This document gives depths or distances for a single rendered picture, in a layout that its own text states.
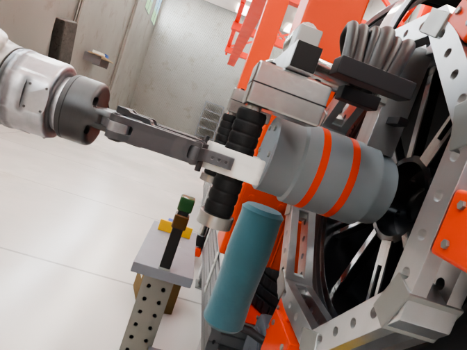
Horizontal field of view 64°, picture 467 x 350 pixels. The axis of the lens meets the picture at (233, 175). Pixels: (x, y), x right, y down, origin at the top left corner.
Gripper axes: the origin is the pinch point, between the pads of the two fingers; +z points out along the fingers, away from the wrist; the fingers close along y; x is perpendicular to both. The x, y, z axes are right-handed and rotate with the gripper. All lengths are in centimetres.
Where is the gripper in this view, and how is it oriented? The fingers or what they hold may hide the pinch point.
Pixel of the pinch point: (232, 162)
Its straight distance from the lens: 45.5
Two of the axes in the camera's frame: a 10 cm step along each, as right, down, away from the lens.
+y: 0.7, 1.4, -9.9
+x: 3.3, -9.4, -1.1
